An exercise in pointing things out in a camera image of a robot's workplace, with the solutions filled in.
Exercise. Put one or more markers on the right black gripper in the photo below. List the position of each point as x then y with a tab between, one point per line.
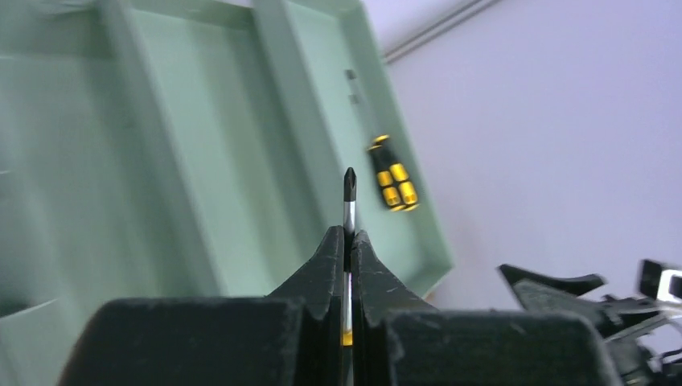
625	321

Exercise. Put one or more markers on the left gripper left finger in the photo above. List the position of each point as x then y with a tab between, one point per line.
289	337

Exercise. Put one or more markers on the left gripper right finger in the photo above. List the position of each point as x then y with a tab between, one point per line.
400	339

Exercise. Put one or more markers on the black yellow screwdriver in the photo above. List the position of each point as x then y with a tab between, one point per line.
349	198
396	189

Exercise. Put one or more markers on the green plastic toolbox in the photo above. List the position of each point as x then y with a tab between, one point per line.
183	148

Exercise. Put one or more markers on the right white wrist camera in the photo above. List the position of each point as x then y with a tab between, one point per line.
660	281

